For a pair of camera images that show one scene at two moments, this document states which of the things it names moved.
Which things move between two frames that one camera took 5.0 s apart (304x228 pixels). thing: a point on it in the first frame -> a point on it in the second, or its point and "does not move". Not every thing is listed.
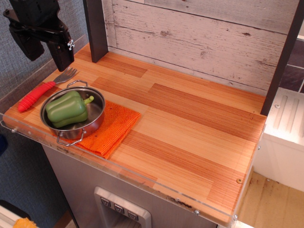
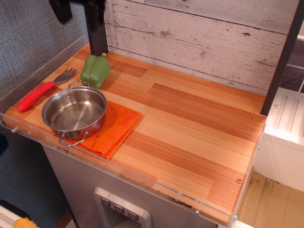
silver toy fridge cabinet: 98,198 does not move
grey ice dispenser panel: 115,212 does not move
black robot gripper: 41,20 -> 94,11
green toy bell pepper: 68,109 -> 95,71
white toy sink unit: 280,156 does not move
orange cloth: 118,120 does not move
